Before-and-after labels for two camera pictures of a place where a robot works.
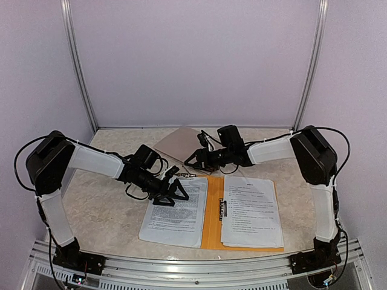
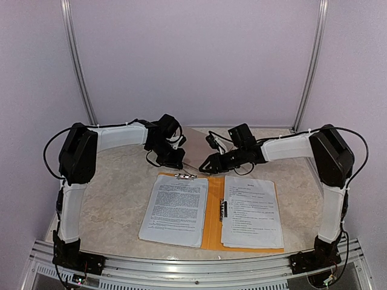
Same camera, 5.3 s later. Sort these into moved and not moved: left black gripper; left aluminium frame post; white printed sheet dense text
Moved: left black gripper
Not moved: left aluminium frame post; white printed sheet dense text
